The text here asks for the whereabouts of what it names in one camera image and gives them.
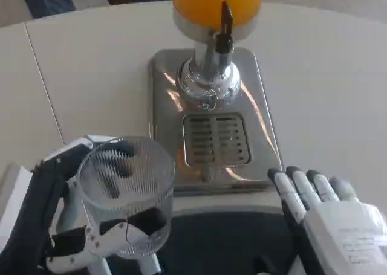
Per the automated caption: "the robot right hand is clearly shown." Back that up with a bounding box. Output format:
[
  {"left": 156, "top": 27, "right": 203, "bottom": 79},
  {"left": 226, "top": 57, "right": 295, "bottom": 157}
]
[{"left": 267, "top": 165, "right": 387, "bottom": 275}]

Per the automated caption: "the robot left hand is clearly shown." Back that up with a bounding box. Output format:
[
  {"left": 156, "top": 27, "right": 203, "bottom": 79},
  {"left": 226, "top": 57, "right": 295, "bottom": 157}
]
[{"left": 0, "top": 134, "right": 169, "bottom": 275}]

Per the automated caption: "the steel drip tray grid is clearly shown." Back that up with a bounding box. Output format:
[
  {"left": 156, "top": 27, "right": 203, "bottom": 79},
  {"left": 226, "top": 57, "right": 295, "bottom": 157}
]
[{"left": 181, "top": 113, "right": 253, "bottom": 169}]

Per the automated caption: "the person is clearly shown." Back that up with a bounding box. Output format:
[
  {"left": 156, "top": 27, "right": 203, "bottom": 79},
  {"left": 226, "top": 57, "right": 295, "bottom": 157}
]
[{"left": 19, "top": 0, "right": 76, "bottom": 19}]

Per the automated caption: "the black dispenser tap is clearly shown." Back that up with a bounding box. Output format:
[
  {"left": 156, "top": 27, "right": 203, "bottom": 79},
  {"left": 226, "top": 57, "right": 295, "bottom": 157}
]
[{"left": 215, "top": 0, "right": 234, "bottom": 54}]

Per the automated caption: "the clear ribbed glass cup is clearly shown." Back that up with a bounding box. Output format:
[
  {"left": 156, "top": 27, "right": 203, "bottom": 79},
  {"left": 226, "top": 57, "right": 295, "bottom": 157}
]
[{"left": 77, "top": 135, "right": 176, "bottom": 259}]

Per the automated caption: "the orange juice drink dispenser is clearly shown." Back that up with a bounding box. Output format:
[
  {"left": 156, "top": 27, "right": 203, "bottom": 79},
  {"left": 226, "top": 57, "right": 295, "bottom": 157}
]
[{"left": 147, "top": 0, "right": 285, "bottom": 197}]

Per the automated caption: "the white table leg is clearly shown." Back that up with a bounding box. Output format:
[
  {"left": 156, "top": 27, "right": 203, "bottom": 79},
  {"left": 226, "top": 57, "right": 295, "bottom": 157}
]
[
  {"left": 137, "top": 250, "right": 163, "bottom": 275},
  {"left": 87, "top": 253, "right": 112, "bottom": 275}
]

